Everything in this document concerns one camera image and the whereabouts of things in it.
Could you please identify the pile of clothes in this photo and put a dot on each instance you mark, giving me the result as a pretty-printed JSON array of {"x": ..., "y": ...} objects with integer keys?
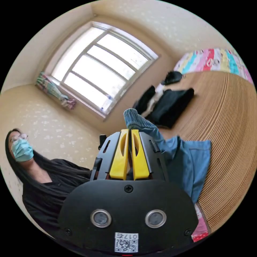
[{"x": 170, "y": 106}]

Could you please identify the bed with woven mat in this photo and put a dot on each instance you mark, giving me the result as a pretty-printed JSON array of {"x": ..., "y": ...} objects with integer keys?
[{"x": 220, "y": 120}]

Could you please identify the striped curtain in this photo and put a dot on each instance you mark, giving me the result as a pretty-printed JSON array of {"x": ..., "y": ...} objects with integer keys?
[{"x": 54, "y": 90}]

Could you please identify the window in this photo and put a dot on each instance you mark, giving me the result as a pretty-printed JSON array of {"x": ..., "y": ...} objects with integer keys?
[{"x": 100, "y": 68}]

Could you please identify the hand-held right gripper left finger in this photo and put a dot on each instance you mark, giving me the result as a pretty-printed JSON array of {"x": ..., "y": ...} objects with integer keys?
[{"x": 120, "y": 160}]

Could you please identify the blue jeans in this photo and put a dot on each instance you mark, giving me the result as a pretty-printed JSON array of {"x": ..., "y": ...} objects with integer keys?
[{"x": 186, "y": 160}]

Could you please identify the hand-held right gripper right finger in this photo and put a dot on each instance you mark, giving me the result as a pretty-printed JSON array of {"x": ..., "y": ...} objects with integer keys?
[{"x": 140, "y": 162}]

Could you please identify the person's body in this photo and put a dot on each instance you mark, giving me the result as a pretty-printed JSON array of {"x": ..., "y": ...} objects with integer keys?
[{"x": 46, "y": 196}]

